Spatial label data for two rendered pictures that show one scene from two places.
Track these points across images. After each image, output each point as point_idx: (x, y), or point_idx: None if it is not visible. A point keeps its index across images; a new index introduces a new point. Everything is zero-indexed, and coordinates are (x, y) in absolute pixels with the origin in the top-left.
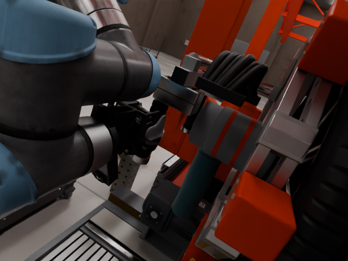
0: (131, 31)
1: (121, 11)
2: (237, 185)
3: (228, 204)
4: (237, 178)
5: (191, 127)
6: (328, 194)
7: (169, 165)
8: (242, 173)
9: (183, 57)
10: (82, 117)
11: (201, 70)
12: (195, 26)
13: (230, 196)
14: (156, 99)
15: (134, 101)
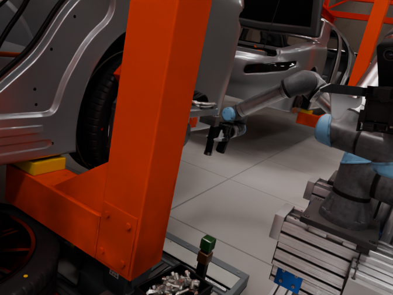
0: (235, 104)
1: (240, 102)
2: (193, 118)
3: (194, 122)
4: (192, 118)
5: (189, 135)
6: None
7: (106, 291)
8: (189, 117)
9: (184, 139)
10: (234, 125)
11: (200, 110)
12: (193, 93)
13: (191, 122)
14: (216, 127)
15: (224, 124)
